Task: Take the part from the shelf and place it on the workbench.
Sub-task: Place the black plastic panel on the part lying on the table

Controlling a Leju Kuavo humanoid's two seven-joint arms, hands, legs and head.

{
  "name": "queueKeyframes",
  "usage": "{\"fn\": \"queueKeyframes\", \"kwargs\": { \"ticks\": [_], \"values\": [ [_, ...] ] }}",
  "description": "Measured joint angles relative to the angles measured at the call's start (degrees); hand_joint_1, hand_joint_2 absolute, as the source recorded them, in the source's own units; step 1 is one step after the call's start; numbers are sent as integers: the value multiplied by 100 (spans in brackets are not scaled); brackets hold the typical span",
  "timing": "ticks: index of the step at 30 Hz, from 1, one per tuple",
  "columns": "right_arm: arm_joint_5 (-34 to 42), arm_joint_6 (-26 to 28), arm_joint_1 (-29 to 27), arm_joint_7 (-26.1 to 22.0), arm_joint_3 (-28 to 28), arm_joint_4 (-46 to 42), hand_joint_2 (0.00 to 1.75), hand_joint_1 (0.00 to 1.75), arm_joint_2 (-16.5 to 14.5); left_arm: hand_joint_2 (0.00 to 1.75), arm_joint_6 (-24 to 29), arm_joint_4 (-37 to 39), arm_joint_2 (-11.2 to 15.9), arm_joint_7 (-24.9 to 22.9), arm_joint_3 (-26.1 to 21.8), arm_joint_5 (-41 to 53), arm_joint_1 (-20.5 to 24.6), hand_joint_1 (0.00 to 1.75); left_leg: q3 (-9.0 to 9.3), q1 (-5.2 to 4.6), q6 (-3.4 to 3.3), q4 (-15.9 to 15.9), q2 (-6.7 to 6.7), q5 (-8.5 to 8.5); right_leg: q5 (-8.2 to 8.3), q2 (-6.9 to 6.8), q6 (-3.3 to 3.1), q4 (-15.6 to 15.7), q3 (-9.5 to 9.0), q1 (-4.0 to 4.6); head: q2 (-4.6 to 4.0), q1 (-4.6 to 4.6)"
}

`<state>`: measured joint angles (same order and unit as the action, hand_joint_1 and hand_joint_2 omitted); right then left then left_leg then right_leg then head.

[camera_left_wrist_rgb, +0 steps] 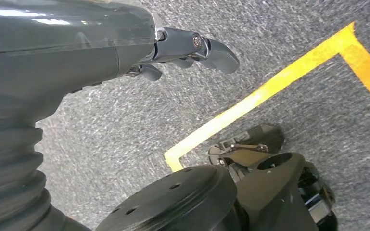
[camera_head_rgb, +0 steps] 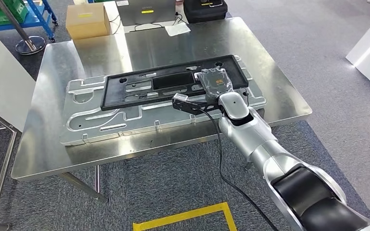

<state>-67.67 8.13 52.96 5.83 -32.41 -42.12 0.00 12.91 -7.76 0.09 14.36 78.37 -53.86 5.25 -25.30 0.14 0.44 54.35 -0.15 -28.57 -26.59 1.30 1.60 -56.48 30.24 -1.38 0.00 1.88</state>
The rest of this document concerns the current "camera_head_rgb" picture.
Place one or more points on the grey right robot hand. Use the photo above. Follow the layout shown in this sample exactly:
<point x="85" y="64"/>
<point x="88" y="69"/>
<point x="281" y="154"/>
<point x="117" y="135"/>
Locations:
<point x="216" y="83"/>

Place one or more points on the black plastic panel part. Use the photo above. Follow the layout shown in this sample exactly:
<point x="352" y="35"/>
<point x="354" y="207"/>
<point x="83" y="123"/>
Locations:
<point x="172" y="79"/>

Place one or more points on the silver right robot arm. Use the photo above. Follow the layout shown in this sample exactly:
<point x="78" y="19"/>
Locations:
<point x="258" y="134"/>

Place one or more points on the stainless steel workbench table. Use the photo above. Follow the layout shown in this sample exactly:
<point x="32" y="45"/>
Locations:
<point x="172" y="41"/>

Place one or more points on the grey stamped sheet metal panel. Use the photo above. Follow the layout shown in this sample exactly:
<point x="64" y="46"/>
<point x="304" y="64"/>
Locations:
<point x="172" y="121"/>

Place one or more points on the white paper sheet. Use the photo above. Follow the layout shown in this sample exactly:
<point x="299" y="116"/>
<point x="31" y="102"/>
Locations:
<point x="177" y="29"/>

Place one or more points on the black device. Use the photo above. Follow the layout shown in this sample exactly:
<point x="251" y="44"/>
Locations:
<point x="204" y="14"/>

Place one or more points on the grey laptop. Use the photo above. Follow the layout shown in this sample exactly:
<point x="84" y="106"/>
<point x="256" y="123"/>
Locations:
<point x="146" y="17"/>

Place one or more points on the cardboard box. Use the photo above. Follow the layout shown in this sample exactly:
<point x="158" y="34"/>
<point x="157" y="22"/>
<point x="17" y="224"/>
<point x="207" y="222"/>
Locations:
<point x="87" y="25"/>

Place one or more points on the blue metal cart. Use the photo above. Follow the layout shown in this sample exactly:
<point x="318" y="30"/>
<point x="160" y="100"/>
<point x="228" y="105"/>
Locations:
<point x="22" y="22"/>

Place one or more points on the white board panel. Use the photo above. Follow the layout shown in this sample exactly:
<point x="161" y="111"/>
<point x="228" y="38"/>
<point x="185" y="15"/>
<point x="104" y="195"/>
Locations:
<point x="3" y="79"/>

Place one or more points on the chrome stanchion post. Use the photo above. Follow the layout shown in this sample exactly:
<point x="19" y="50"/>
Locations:
<point x="30" y="46"/>

